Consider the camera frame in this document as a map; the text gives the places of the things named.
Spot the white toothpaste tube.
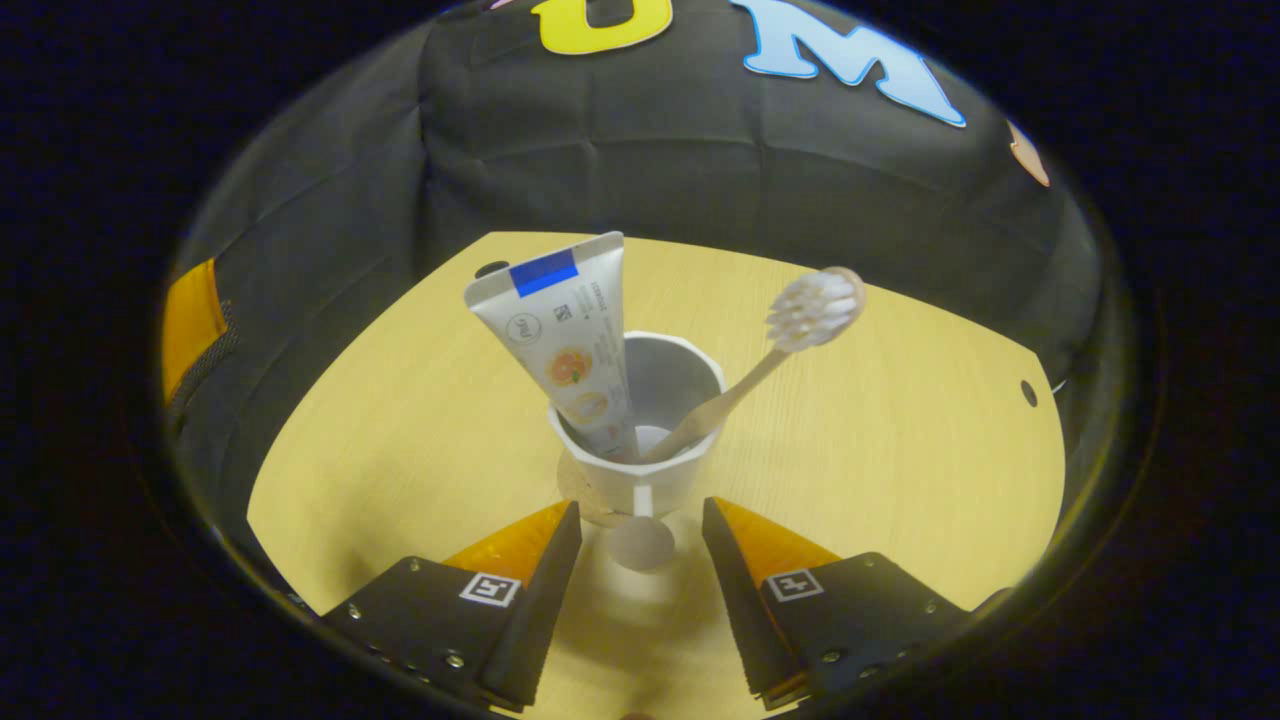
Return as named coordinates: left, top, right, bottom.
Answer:
left=463, top=231, right=641, bottom=463

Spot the light wooden desktop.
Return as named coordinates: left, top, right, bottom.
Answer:
left=247, top=232, right=1066, bottom=720

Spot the black backdrop cloth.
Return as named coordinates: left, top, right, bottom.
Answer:
left=165, top=0, right=1121, bottom=561

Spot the wooden toothbrush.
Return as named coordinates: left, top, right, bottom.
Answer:
left=640, top=266, right=867, bottom=463

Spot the round cork coaster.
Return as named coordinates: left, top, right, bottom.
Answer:
left=556, top=450, right=631, bottom=528

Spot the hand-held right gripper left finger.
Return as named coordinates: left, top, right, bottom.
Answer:
left=320, top=500, right=583, bottom=713

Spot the white cup with wooden handle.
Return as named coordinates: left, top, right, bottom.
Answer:
left=547, top=331, right=728, bottom=573

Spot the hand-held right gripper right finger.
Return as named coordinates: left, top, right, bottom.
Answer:
left=702, top=497, right=976, bottom=711

